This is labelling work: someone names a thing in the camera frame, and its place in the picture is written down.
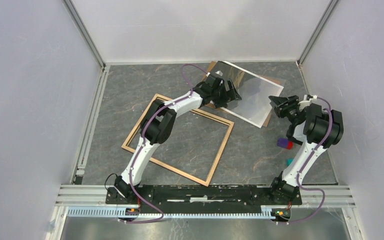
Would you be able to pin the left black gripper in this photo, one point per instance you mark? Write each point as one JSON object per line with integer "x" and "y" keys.
{"x": 231, "y": 95}

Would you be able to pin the brown cardboard backing board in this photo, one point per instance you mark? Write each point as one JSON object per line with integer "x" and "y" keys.
{"x": 267, "y": 121}

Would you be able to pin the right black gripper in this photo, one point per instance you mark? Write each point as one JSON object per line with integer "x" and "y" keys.
{"x": 279, "y": 101}

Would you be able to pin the teal block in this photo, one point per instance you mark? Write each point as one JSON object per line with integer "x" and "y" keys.
{"x": 289, "y": 161}

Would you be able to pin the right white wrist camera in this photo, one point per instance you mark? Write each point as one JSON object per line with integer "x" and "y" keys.
{"x": 309, "y": 98}

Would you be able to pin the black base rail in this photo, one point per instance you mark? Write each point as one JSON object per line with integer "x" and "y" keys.
{"x": 199, "y": 199}

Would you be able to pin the purple red block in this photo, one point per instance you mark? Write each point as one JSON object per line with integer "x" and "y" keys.
{"x": 284, "y": 143}

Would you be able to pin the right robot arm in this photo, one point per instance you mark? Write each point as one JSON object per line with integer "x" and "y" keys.
{"x": 315, "y": 129}

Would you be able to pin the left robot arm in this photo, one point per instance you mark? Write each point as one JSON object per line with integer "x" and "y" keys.
{"x": 158, "y": 122}

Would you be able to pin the landscape photo print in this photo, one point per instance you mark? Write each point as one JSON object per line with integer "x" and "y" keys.
{"x": 255, "y": 96}

